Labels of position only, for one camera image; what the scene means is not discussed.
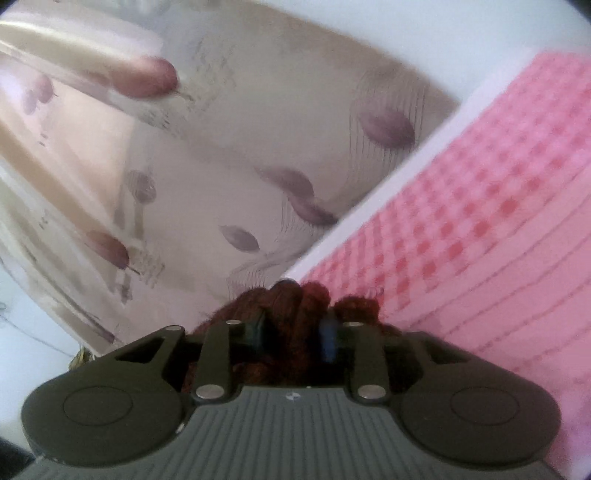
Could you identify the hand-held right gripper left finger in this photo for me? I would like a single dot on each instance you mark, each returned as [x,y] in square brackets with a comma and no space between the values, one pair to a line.
[255,333]

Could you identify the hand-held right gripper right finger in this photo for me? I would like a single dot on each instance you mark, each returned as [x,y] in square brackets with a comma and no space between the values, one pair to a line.
[328,342]

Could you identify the maroon knit garment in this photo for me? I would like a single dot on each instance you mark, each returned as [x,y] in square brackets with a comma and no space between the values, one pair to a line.
[295,314]

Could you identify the beige leaf print curtain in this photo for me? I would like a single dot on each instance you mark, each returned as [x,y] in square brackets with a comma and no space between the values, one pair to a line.
[221,152]

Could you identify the pink bed sheet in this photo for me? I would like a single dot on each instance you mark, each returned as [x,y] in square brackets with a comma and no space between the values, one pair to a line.
[485,230]

